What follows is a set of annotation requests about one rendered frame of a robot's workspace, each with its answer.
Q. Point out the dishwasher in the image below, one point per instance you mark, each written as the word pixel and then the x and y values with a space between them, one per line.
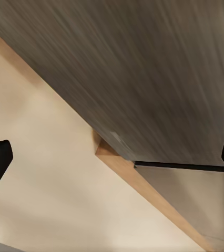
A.
pixel 146 75

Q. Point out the cabinet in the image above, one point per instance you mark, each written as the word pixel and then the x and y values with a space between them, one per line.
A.
pixel 196 192

